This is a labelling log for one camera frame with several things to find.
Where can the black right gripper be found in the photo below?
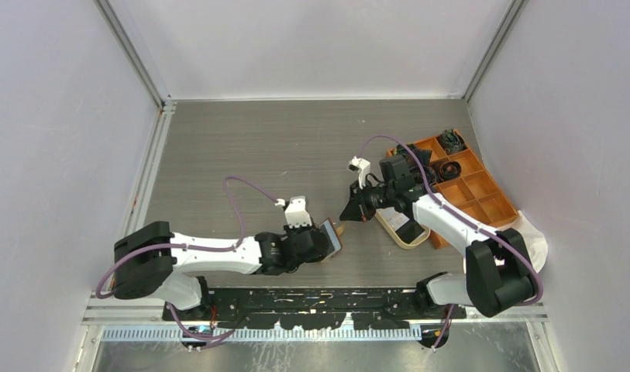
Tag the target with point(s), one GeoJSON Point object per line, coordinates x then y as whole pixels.
{"type": "Point", "coordinates": [357, 208]}

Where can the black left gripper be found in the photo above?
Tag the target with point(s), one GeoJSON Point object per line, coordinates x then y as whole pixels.
{"type": "Point", "coordinates": [289, 231]}

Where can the cream oval tray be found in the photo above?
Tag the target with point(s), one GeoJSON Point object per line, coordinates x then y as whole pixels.
{"type": "Point", "coordinates": [409, 236]}

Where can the brown leather card holder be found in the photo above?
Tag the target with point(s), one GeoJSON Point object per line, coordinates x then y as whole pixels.
{"type": "Point", "coordinates": [333, 238]}

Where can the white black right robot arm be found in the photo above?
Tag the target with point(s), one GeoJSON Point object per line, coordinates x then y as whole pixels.
{"type": "Point", "coordinates": [499, 273]}

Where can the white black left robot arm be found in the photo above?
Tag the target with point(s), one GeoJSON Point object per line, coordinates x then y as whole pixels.
{"type": "Point", "coordinates": [156, 262]}

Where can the white cards in tray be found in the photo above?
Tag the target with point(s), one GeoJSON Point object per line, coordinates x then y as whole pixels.
{"type": "Point", "coordinates": [395, 220]}

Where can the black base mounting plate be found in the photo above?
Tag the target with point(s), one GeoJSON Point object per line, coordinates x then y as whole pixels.
{"type": "Point", "coordinates": [315, 308]}

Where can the dark green item bundle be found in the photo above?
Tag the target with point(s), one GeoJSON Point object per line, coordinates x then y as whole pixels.
{"type": "Point", "coordinates": [451, 142]}

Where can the orange compartment organizer box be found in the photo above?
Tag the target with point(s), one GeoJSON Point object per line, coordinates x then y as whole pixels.
{"type": "Point", "coordinates": [463, 181]}

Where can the white bucket hat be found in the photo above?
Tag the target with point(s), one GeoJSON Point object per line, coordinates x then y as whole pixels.
{"type": "Point", "coordinates": [535, 240]}

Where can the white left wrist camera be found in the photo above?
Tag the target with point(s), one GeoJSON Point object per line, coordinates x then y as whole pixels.
{"type": "Point", "coordinates": [296, 213]}

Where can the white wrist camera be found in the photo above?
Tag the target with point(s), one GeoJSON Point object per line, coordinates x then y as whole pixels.
{"type": "Point", "coordinates": [360, 167]}
{"type": "Point", "coordinates": [296, 213]}

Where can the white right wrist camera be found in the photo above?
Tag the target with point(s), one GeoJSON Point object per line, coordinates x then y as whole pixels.
{"type": "Point", "coordinates": [360, 167]}

